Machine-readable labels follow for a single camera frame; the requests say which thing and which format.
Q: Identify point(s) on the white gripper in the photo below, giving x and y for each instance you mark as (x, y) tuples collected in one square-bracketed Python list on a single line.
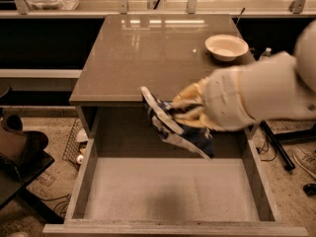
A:
[(223, 100)]

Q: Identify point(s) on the blue chip bag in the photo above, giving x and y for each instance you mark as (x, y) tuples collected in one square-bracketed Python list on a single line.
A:
[(160, 113)]

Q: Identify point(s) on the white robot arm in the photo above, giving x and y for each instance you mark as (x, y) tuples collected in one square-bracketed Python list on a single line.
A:
[(282, 86)]

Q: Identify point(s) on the grey drawer cabinet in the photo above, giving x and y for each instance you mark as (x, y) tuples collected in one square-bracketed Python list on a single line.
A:
[(164, 52)]

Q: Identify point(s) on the open top drawer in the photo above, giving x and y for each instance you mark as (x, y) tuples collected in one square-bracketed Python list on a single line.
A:
[(131, 184)]

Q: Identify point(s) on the white paper bowl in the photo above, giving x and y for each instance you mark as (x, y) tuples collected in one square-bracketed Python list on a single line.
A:
[(225, 47)]

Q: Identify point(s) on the black stand leg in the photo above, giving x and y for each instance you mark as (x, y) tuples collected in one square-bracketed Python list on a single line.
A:
[(276, 139)]

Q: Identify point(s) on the clear plastic water bottle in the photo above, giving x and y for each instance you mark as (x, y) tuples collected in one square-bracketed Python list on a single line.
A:
[(266, 54)]

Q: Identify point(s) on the grey sneaker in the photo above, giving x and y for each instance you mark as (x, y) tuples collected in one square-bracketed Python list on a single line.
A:
[(306, 160)]

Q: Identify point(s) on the dark brown chair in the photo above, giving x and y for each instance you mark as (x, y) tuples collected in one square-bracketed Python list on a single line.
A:
[(22, 156)]

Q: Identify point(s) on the wire mesh basket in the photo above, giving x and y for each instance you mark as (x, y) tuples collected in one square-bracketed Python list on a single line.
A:
[(71, 151)]

